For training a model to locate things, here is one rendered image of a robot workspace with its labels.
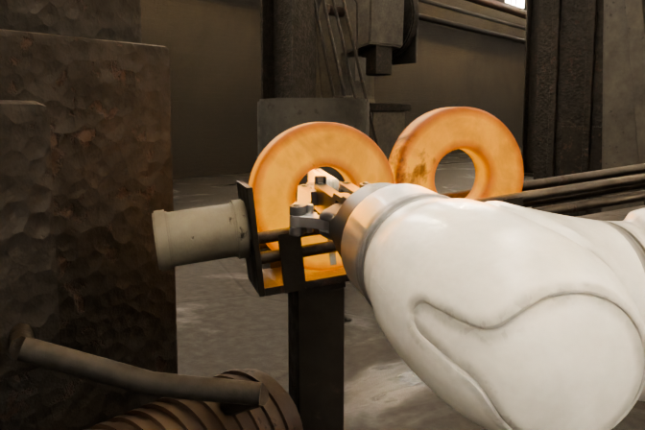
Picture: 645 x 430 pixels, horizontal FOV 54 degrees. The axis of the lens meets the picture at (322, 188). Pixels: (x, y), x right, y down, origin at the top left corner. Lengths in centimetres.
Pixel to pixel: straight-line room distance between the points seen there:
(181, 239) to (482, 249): 37
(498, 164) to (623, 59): 217
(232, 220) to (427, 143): 22
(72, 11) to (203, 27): 794
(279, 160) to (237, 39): 849
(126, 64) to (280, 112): 232
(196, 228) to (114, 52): 25
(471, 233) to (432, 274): 3
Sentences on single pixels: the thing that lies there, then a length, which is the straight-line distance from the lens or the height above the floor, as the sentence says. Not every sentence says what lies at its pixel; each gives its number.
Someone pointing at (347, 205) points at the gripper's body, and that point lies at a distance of 47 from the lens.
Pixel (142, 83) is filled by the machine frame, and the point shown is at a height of 82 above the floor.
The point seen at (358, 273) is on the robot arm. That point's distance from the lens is 41.
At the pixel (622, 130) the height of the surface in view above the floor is 74.
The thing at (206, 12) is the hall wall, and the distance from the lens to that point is 879.
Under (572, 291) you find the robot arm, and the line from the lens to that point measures 28.
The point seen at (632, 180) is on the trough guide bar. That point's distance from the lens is 79.
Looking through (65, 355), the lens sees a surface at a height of 59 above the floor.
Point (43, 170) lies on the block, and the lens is 60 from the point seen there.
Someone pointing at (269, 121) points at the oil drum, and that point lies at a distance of 311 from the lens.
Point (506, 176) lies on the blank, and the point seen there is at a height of 72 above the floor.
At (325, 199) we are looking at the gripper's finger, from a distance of 57.
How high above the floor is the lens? 79
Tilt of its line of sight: 6 degrees down
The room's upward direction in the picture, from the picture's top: straight up
